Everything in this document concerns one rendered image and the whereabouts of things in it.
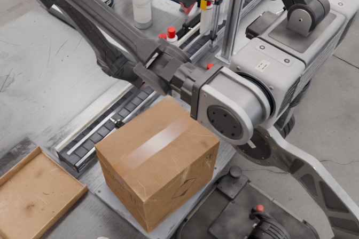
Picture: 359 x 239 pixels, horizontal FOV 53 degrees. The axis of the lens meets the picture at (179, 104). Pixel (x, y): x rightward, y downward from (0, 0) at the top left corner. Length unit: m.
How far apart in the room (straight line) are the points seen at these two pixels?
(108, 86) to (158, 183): 0.71
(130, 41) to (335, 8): 0.49
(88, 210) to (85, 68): 0.69
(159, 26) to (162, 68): 1.01
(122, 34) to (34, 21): 1.24
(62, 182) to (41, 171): 0.09
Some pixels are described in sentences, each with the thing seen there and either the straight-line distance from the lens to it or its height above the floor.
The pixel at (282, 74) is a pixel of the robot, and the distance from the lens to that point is 0.75.
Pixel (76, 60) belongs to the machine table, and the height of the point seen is 0.83.
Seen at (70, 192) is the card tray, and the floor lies 0.83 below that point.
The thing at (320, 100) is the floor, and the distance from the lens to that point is 2.85.
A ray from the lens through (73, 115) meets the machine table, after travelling 1.57.
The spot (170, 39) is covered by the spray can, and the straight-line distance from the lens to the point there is 1.51.
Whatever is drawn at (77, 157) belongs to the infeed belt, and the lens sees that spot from 1.39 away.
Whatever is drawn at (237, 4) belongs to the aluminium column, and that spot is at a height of 1.15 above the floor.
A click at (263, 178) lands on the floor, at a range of 2.36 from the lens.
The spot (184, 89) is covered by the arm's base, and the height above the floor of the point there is 1.47.
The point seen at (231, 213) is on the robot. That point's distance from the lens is 1.95.
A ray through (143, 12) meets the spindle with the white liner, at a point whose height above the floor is 0.98.
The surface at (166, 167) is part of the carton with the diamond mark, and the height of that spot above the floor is 1.12.
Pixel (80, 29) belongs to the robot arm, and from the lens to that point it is 1.10.
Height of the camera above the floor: 2.06
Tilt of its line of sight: 52 degrees down
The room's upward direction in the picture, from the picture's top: 2 degrees clockwise
